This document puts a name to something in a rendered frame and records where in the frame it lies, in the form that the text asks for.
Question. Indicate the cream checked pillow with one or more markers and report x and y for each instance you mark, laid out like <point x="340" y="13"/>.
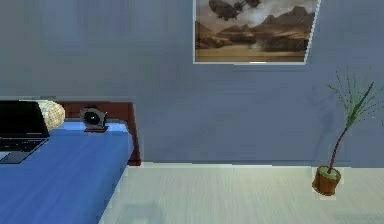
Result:
<point x="53" y="114"/>

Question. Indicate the grey round desk clock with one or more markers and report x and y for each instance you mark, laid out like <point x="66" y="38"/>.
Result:
<point x="93" y="119"/>

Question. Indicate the blue bed with brown headboard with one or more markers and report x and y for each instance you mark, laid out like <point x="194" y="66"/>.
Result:
<point x="70" y="173"/>

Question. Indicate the green house plant brown pot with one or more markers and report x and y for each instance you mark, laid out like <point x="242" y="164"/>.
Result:
<point x="328" y="181"/>

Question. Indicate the black open laptop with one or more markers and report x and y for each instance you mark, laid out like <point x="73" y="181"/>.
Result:
<point x="20" y="128"/>

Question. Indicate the framed brown landscape picture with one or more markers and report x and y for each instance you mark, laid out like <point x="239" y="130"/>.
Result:
<point x="253" y="31"/>

